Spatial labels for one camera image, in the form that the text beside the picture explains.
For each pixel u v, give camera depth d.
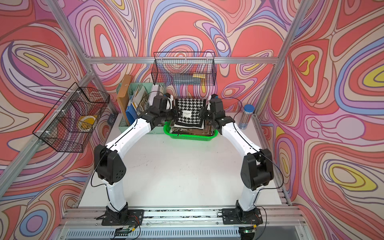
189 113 0.86
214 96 0.77
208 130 0.93
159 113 0.67
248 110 0.95
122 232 0.72
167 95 0.77
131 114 0.93
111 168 0.48
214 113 0.66
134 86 1.02
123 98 0.85
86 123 0.70
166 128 0.99
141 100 0.97
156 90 0.99
